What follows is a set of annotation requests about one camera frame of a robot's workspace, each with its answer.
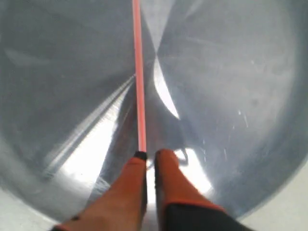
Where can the round stainless steel plate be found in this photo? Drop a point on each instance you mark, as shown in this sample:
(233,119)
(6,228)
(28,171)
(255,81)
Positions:
(226,88)

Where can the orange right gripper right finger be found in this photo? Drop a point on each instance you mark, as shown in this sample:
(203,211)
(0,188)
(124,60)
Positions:
(180,206)

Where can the thin orange straw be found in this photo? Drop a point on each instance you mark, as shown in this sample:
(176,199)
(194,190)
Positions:
(139,75)

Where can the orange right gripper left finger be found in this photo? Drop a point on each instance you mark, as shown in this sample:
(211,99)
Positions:
(121,207)

